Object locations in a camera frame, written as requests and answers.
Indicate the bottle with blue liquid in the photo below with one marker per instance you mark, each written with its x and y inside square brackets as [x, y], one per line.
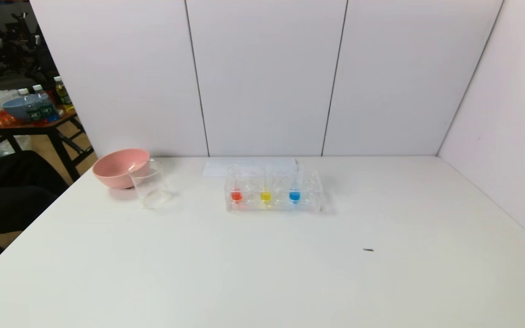
[47, 110]

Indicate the clear acrylic test tube rack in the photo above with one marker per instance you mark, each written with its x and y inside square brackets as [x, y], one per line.
[308, 191]

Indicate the test tube with yellow pigment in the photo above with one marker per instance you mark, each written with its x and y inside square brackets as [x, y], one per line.
[265, 196]

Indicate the bottle with yellow liquid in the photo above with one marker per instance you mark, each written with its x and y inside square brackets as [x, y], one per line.
[63, 95]

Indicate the bottle with dark label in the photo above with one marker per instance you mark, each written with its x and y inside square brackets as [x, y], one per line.
[33, 113]

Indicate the black background equipment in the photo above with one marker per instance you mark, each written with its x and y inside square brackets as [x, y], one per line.
[21, 41]

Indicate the test tube with red pigment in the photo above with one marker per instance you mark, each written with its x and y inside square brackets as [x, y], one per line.
[236, 196]

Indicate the brown wooden table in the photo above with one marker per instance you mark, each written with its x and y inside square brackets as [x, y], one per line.
[16, 127]

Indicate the clear glass beaker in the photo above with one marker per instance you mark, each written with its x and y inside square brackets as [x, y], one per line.
[153, 191]

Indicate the test tube with blue pigment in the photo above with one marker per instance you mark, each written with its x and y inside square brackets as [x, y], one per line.
[294, 196]

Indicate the blue bowl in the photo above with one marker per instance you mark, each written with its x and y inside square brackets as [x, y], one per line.
[16, 107]

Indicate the pink bowl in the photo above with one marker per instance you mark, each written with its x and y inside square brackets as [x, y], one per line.
[116, 171]

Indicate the white paper sheet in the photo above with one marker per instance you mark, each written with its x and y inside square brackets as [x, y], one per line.
[226, 166]

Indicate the clear plastic bag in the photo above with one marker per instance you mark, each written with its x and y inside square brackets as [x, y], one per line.
[5, 148]

